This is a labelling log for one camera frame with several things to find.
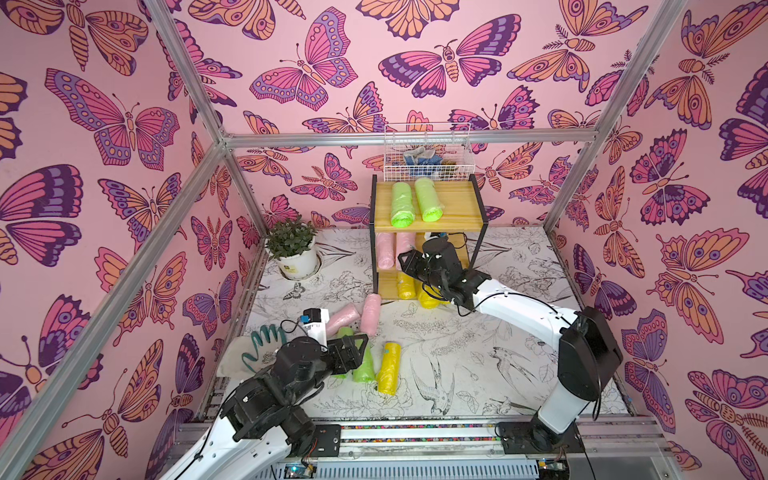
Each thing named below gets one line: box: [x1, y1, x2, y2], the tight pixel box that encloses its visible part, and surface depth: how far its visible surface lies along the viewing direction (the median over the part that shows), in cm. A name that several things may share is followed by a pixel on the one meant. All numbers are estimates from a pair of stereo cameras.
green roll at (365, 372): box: [353, 346, 376, 383], surface depth 84 cm
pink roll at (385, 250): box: [376, 232, 395, 270], surface depth 87 cm
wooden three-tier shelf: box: [369, 174, 489, 300], surface depth 79 cm
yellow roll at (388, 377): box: [377, 341, 403, 396], surface depth 84 cm
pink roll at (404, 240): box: [396, 232, 416, 256], surface depth 87 cm
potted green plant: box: [265, 214, 321, 280], surface depth 97 cm
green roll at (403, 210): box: [391, 182, 415, 229], surface depth 75 cm
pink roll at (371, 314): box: [360, 293, 382, 336], surface depth 96 cm
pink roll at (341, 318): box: [326, 303, 361, 338], surface depth 94 cm
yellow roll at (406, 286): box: [397, 272, 417, 300], surface depth 100 cm
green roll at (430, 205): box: [415, 177, 445, 223], surface depth 77 cm
